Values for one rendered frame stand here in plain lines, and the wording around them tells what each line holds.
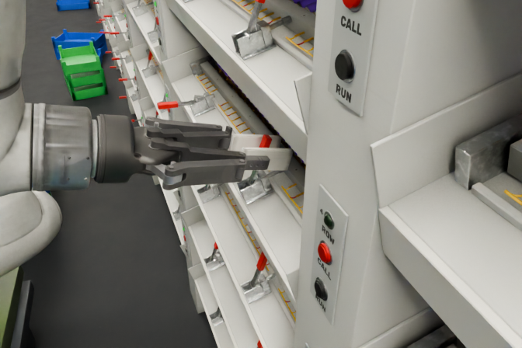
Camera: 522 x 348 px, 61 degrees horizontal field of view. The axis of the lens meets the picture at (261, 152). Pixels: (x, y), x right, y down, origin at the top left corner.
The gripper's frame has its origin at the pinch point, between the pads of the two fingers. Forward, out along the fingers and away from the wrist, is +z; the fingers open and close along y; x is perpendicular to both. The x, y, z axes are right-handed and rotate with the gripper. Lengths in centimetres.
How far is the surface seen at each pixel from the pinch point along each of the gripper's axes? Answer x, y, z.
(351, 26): 21.3, 22.8, -9.3
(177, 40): 1.6, -42.6, -1.4
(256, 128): -1.7, -10.4, 4.1
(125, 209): -84, -101, 4
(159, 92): -26, -81, 6
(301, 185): -1.9, 4.9, 4.1
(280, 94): 12.2, 10.8, -5.7
